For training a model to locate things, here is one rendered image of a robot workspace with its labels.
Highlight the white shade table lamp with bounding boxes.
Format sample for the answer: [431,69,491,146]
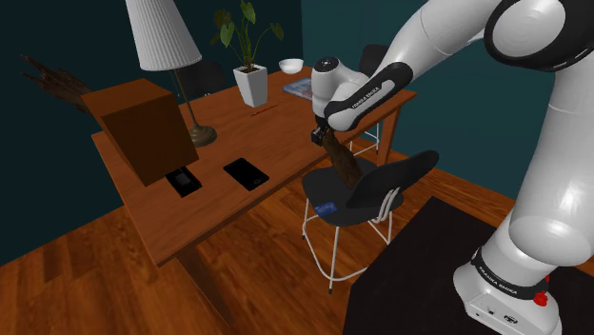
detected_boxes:
[125,0,218,148]

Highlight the blue card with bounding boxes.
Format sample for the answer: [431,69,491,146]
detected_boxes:
[313,200,339,216]

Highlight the blue grey book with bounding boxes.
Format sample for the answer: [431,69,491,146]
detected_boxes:
[283,77,315,102]

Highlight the brown wooden desk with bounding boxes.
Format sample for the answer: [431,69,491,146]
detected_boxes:
[90,65,417,326]

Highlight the brown dried branches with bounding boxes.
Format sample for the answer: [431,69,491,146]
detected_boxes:
[20,53,94,115]

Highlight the white bowl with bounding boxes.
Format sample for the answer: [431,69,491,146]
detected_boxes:
[278,58,306,75]

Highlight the brown wooden box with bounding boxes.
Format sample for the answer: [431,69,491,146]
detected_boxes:
[81,77,200,188]

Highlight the black robot stand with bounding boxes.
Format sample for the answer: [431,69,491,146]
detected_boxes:
[343,196,594,335]

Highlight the green plant in white pot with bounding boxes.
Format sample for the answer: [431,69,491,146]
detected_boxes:
[209,0,286,108]

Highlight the small black device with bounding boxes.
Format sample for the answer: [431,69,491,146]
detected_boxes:
[164,166,204,199]

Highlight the black tablet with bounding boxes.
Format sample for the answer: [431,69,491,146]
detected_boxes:
[223,157,270,192]

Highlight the brown oblong object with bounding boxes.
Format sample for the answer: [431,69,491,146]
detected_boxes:
[322,131,365,190]

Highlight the red pen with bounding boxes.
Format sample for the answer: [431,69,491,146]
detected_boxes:
[249,104,279,118]

